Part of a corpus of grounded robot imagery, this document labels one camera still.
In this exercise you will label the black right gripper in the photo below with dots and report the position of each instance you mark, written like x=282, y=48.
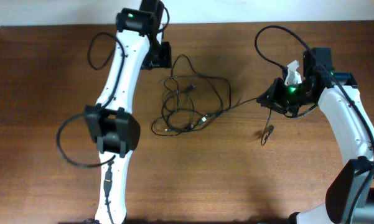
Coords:
x=273, y=101

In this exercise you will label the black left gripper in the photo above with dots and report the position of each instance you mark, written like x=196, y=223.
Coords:
x=163, y=55

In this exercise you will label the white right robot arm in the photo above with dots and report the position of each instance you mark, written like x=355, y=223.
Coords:
x=350, y=197

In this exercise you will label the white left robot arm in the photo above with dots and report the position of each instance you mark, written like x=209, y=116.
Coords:
x=112, y=127

